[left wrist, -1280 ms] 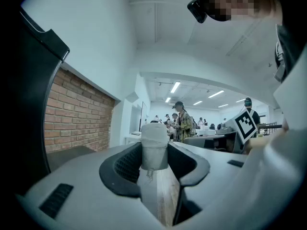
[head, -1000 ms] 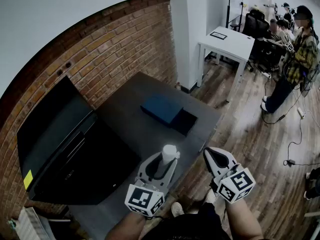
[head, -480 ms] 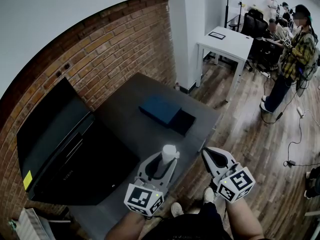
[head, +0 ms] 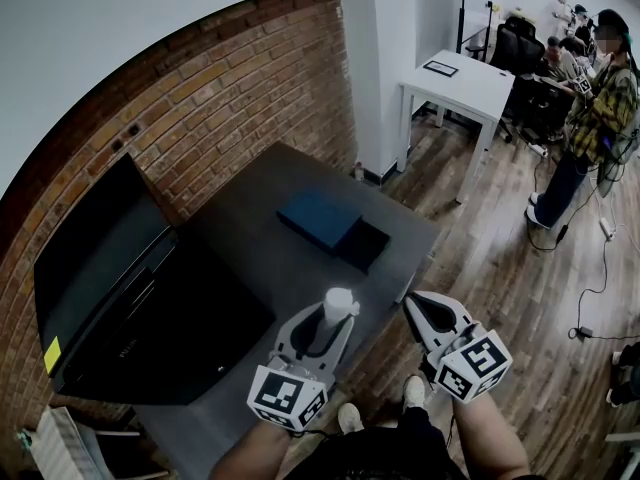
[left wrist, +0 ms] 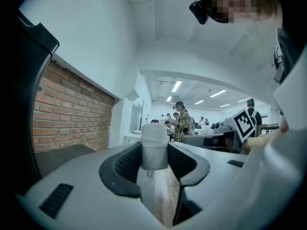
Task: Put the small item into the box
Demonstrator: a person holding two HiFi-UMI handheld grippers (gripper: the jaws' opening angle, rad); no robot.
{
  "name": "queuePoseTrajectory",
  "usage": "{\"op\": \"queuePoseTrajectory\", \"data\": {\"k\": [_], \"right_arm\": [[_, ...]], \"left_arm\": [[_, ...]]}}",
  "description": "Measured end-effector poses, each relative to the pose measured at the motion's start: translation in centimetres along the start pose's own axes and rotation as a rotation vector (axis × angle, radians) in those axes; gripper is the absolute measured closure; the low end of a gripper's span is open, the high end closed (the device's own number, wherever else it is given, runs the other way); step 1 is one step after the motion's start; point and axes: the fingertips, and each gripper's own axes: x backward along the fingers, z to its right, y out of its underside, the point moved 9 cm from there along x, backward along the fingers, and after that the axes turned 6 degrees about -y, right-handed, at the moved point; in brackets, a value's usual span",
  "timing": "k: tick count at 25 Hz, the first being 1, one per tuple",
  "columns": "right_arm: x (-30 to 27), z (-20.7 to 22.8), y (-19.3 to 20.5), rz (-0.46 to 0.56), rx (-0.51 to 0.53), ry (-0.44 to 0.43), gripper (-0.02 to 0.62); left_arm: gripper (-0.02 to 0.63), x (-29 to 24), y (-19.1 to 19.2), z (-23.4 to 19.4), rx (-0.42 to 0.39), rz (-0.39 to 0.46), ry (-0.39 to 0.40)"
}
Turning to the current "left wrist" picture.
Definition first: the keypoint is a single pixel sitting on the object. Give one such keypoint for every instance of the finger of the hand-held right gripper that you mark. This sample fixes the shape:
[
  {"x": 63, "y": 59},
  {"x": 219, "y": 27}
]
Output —
[{"x": 194, "y": 140}]

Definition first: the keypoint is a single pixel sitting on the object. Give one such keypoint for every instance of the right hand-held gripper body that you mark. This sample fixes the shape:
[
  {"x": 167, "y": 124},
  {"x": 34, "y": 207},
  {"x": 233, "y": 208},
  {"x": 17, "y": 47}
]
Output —
[{"x": 244, "y": 126}]

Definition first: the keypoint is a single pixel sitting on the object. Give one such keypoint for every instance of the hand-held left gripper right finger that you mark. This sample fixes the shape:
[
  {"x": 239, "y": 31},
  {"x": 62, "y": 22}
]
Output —
[{"x": 211, "y": 174}]

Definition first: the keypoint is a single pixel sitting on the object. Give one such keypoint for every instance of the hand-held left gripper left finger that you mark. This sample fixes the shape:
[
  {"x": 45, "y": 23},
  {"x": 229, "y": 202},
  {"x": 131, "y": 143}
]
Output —
[{"x": 79, "y": 200}]

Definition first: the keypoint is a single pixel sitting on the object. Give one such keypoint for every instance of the small white object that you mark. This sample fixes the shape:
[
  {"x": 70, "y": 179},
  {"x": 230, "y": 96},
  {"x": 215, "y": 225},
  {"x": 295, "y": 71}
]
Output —
[{"x": 153, "y": 147}]

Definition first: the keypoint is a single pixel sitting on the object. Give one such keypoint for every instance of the person's right forearm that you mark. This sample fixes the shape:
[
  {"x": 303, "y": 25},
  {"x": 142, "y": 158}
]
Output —
[{"x": 261, "y": 140}]

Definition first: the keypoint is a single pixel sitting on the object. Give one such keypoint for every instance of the group of ceiling lights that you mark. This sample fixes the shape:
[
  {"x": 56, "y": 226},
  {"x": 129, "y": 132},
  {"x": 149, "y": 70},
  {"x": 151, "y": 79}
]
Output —
[{"x": 177, "y": 85}]

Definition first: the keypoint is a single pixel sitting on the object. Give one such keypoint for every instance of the black floor stand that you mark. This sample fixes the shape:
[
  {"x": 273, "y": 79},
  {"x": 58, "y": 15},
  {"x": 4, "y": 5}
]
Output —
[{"x": 142, "y": 115}]

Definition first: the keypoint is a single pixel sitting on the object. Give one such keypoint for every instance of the white side table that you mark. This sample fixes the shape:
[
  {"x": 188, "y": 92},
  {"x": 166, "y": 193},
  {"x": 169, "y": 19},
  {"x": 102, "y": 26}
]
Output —
[{"x": 134, "y": 138}]

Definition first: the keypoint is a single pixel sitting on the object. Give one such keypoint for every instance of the person's black shirt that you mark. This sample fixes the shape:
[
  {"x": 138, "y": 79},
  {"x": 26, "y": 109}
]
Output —
[{"x": 290, "y": 47}]

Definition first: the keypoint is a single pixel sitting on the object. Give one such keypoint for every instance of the person's head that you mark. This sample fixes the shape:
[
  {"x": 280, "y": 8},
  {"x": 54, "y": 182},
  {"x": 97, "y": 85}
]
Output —
[{"x": 239, "y": 3}]

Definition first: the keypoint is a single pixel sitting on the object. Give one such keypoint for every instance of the black head-worn camera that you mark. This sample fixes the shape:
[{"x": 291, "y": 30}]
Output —
[{"x": 199, "y": 11}]

